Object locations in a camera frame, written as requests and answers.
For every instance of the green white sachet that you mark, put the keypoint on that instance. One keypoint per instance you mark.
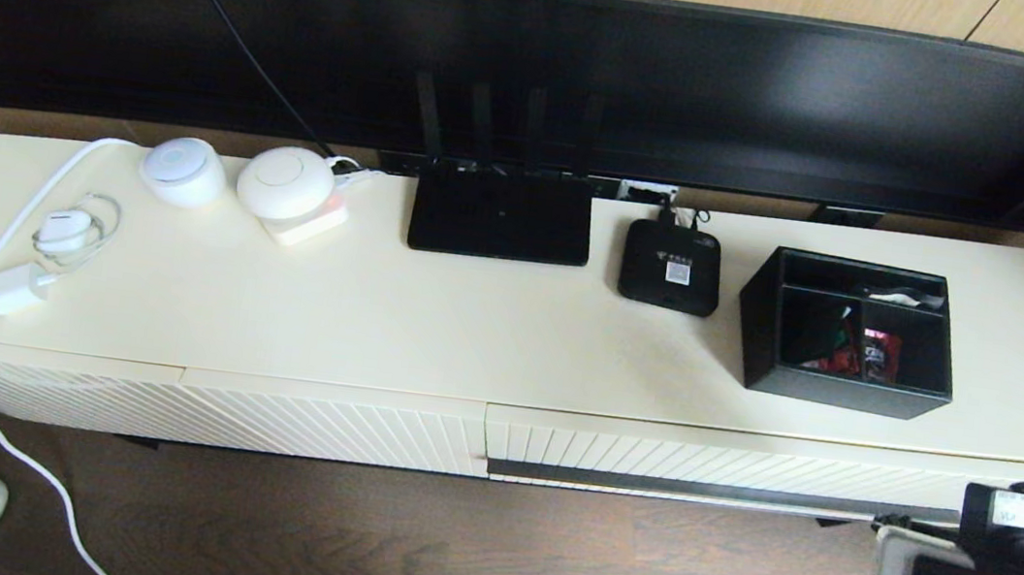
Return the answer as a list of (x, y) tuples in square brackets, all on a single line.
[(824, 334)]

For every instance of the cream ribbed cabinet panel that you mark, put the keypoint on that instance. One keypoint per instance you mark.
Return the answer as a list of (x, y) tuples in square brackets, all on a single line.
[(329, 421)]

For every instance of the white cube power strip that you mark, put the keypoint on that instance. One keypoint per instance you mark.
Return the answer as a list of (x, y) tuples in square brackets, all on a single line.
[(316, 224)]

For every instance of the white wall socket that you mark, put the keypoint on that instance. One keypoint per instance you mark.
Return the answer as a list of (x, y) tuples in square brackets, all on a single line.
[(647, 192)]

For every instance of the cream drawer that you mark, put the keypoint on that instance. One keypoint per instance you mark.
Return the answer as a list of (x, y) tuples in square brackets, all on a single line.
[(696, 457)]

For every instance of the small white dome speaker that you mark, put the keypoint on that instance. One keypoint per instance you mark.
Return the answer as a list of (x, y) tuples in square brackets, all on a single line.
[(184, 172)]

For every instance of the black router with antennas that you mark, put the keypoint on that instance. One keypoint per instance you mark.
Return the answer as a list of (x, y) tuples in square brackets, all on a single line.
[(501, 218)]

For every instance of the white black flat packet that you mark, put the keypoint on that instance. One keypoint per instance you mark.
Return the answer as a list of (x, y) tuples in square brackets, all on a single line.
[(902, 296)]

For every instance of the red sachet white label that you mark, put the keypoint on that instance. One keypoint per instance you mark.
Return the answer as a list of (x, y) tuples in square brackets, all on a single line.
[(840, 359)]

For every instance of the white charger adapter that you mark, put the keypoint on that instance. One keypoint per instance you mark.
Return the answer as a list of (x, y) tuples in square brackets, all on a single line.
[(15, 290)]

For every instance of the black organizer box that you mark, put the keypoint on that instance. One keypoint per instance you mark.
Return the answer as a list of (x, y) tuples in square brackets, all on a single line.
[(766, 328)]

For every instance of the black flat television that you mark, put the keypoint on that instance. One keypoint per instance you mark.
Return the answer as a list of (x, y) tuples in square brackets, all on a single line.
[(693, 85)]

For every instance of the white plug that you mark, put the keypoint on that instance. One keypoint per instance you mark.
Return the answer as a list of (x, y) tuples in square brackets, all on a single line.
[(355, 176)]

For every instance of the black TV foot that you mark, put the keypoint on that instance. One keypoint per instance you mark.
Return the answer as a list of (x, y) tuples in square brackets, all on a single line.
[(843, 216)]

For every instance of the small white oval charger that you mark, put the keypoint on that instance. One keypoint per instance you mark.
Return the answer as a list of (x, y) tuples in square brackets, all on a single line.
[(67, 230)]

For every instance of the red Nescafe sachet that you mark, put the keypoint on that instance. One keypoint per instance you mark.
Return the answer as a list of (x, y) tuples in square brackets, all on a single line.
[(880, 355)]

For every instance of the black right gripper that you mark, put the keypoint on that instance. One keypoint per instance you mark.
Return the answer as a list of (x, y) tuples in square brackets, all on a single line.
[(981, 526)]

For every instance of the large white round hub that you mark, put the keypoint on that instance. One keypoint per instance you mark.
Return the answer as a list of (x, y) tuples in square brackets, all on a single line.
[(286, 182)]

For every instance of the white ribbed cabinet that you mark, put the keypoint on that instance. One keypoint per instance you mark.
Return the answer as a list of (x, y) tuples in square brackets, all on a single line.
[(466, 341)]

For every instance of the black set-top box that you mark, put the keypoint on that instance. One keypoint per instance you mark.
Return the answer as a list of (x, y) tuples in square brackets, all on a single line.
[(668, 292)]

